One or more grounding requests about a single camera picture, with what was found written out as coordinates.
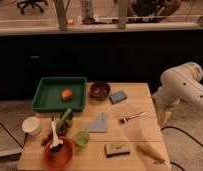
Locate grey towel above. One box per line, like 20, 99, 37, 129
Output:
86, 113, 108, 133

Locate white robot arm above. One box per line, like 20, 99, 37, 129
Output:
152, 62, 203, 127

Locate yellow corn cob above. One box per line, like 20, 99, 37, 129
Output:
138, 144, 165, 163

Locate silver fork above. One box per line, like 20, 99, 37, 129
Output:
119, 112, 146, 124

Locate blue sponge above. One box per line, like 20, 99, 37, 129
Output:
109, 90, 127, 104

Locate yellow black sponge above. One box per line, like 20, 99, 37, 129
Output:
104, 143, 131, 158

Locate dark red bowl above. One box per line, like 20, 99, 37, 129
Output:
90, 81, 111, 101

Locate small green cup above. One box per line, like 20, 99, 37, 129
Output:
74, 130, 90, 148

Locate green cucumber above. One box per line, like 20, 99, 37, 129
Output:
56, 108, 73, 133

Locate red orange apple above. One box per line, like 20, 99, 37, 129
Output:
61, 89, 73, 101

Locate dark grape bunch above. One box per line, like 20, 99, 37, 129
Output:
41, 116, 73, 146

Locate person in background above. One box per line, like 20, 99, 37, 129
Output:
127, 0, 182, 22

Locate white dish brush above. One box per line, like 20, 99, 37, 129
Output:
50, 117, 63, 153

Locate orange bowl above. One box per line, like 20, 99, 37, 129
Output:
43, 136, 75, 171

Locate green plastic tray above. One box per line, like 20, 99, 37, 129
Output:
31, 77, 87, 112

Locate white paper cup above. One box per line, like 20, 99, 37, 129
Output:
22, 116, 42, 136

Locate small orange object on ledge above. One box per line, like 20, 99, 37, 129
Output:
67, 19, 75, 26

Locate black office chair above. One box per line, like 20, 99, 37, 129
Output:
17, 0, 48, 14

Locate black floor cable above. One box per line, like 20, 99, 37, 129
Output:
160, 125, 203, 171

